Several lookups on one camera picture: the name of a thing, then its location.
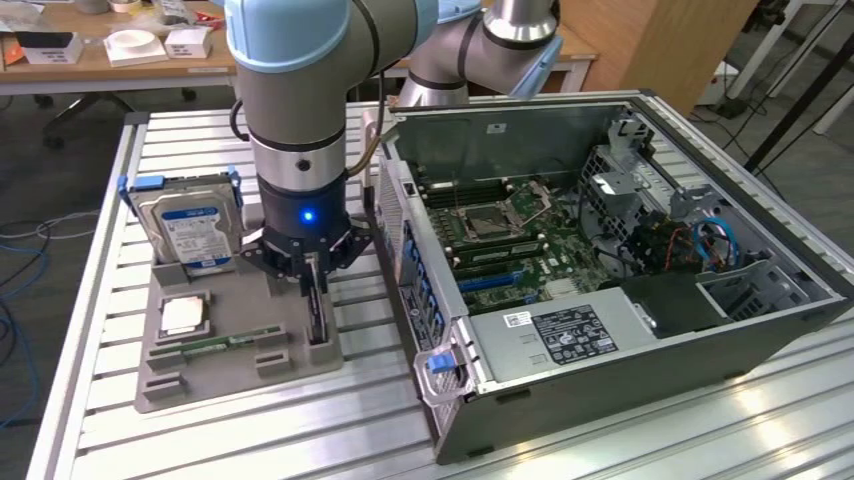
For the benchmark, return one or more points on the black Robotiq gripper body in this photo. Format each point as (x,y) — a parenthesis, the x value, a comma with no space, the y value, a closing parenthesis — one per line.
(303,220)

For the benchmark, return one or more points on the Nvidia graphics card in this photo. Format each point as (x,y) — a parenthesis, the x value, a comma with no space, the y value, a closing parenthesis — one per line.
(316,320)

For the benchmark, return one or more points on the silver blue-capped robot arm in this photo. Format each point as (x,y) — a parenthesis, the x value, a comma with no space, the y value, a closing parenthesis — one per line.
(293,75)

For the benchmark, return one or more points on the blue slot retention clip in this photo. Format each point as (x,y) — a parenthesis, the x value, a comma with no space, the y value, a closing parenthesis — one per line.
(404,248)
(427,297)
(420,280)
(433,313)

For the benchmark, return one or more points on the grey printed parts rack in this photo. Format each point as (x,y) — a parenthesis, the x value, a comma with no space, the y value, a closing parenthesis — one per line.
(240,310)

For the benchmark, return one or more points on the hard disk with blue caddy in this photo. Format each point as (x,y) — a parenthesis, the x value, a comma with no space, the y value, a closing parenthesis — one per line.
(189,235)

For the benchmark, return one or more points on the silver CPU chip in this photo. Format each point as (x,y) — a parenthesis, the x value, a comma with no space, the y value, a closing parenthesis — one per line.
(181,315)

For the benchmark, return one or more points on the thin metal locking lever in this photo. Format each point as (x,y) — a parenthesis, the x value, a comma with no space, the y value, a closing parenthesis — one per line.
(455,197)

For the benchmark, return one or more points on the green RAM stick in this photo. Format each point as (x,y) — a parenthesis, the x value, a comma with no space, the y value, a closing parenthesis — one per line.
(213,341)
(496,256)

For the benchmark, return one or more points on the CPU socket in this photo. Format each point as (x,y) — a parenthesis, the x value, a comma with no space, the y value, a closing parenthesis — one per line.
(487,222)

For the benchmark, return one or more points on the long black expansion slot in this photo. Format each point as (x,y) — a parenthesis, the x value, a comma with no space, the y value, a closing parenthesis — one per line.
(489,272)

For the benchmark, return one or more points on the blue expansion slot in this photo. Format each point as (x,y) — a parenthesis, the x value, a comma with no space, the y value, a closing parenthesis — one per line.
(493,283)

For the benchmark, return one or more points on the blue case latch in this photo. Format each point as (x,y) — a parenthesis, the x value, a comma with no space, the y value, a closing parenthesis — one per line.
(440,362)

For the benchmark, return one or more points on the metal socket cover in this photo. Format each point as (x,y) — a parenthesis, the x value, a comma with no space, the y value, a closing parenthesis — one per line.
(534,200)

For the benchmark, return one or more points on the silver power supply unit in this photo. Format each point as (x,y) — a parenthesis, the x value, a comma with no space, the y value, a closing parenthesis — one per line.
(507,345)

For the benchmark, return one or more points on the green motherboard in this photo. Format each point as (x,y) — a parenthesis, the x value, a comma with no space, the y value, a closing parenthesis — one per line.
(567,250)

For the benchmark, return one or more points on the white labelled carton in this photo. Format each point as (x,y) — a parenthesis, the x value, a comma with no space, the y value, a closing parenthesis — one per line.
(189,45)

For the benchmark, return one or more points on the perforated metal disk bay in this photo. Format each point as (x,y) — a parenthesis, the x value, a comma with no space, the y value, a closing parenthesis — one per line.
(616,187)

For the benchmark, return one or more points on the white square round-hole holder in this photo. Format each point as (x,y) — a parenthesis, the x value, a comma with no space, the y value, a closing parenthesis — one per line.
(136,55)

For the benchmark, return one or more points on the red white small package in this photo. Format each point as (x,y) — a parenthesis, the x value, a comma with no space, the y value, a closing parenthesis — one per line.
(209,19)

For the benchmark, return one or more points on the black office chair base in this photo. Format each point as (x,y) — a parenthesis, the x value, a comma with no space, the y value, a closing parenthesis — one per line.
(44,99)

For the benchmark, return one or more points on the clear bag with parts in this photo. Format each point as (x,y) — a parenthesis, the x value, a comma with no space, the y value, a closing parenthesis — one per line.
(175,11)

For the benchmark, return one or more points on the open black PC case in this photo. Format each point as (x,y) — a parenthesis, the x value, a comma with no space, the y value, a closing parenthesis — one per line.
(600,400)

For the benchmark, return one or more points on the white box with black lid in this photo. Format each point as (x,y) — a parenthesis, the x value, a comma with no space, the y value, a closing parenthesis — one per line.
(49,52)

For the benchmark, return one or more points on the grey cup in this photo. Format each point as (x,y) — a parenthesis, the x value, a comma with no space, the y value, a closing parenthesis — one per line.
(91,6)

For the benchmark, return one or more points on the orange white box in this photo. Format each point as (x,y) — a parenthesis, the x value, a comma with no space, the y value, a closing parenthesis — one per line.
(9,55)

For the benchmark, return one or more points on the grey metal disk bay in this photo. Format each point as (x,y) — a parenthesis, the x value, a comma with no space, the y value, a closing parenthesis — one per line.
(747,295)

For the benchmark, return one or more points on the wooden cabinet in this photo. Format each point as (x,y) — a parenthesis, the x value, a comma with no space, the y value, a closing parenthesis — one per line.
(667,50)

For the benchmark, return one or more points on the black power adaptor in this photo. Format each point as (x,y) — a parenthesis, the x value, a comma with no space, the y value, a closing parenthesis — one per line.
(734,109)

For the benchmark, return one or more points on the black stand pole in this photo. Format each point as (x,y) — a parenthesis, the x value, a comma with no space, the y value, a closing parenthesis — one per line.
(802,102)

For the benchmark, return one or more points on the wooden desk with white frame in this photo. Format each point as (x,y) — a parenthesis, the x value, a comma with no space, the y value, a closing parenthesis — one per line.
(80,74)

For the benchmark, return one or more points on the white desk frame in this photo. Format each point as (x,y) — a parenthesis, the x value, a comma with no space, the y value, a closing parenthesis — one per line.
(754,60)

